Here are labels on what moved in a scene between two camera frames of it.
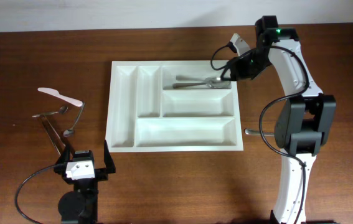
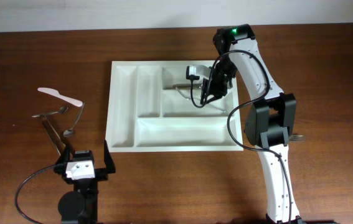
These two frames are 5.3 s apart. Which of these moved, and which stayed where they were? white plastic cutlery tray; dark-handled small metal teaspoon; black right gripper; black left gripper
Moved: black right gripper
Stayed: dark-handled small metal teaspoon; black left gripper; white plastic cutlery tray
